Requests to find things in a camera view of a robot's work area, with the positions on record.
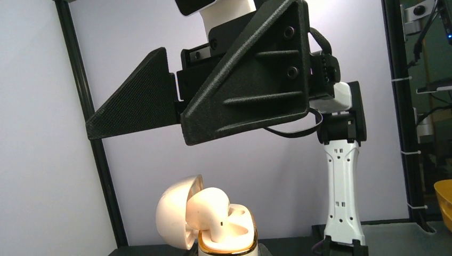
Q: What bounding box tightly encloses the yellow bowl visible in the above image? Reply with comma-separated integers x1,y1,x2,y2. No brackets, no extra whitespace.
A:
434,179,451,231

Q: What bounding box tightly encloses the white stem earbud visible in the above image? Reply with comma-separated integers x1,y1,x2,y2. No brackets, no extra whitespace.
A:
185,187,230,243

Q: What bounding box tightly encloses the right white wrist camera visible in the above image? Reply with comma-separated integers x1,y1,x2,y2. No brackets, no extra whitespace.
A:
175,0,257,37

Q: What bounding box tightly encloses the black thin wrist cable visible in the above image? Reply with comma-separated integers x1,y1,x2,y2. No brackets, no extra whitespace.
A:
263,26,334,139

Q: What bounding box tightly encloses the white square charging case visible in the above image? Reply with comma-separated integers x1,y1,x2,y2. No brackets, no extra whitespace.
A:
155,175,261,255

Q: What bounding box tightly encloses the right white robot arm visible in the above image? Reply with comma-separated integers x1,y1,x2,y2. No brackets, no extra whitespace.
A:
86,1,368,255

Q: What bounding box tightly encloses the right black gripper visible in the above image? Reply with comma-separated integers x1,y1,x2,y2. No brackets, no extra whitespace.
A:
85,0,340,146

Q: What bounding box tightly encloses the black right frame post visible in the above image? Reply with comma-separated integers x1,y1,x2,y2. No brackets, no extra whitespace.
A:
54,1,129,248

